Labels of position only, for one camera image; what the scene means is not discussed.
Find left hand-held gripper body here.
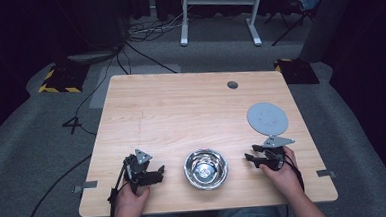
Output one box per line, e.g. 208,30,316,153
121,148,155,195

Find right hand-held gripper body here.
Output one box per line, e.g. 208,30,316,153
260,134,297,173

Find person's right hand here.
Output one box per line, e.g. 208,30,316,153
257,145,304,201

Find person's left hand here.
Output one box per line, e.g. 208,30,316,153
112,181,153,217

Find grey round disc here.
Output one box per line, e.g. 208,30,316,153
245,101,291,139

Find stainless steel bowl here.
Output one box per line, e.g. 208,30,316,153
182,147,230,192

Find black yellow striped base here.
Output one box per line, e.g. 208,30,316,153
35,61,92,97
273,56,321,87

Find black folding chair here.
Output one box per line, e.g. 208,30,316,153
262,0,336,48

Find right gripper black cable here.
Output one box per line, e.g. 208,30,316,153
282,152,307,196

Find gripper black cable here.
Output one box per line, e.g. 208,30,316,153
282,152,307,196
104,155,135,217

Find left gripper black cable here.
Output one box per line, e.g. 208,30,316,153
104,155,135,217

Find grey metal table bracket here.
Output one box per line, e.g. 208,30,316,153
72,180,99,195
315,168,339,180

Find black floor cable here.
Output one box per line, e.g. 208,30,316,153
16,153,98,217
57,41,133,138

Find bundle of floor cables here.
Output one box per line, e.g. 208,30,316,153
122,8,191,45

